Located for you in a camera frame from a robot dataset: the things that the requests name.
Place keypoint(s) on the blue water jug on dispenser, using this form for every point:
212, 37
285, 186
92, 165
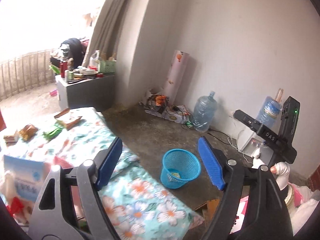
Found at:
269, 112

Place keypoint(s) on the empty water jug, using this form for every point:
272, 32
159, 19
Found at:
204, 111

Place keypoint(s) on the small wooden stool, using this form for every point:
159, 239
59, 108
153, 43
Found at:
207, 209

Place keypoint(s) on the floral quilt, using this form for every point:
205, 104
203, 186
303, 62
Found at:
138, 206

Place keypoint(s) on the gold wrapper on bed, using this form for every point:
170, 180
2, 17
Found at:
27, 132

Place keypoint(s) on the green wrapper on bed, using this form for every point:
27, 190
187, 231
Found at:
52, 133

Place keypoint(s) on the black bag on cabinet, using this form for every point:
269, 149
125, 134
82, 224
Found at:
72, 48

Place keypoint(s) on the green plastic basket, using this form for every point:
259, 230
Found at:
106, 67

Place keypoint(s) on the right grey curtain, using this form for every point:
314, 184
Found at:
106, 26

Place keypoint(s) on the white water dispenser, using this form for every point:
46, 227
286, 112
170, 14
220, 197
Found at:
253, 146

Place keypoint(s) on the grey cabinet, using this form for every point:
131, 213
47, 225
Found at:
97, 93

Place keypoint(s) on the flat box with cables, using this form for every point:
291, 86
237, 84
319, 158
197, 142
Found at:
158, 105

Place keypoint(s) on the blue plastic waste basket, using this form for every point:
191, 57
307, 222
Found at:
178, 168

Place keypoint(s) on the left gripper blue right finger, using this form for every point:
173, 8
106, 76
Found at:
266, 215

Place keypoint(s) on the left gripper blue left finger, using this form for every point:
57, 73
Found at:
54, 215

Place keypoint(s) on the blue white carton box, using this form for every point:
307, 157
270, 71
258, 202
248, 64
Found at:
29, 176

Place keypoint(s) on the white gloved right hand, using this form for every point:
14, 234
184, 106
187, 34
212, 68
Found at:
282, 171

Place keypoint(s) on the small cake box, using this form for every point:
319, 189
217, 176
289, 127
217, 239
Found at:
11, 137

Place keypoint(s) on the brown yellow snack bag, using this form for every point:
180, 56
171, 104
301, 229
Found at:
68, 118

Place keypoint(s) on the rolled wallpaper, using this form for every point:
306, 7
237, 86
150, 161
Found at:
175, 75

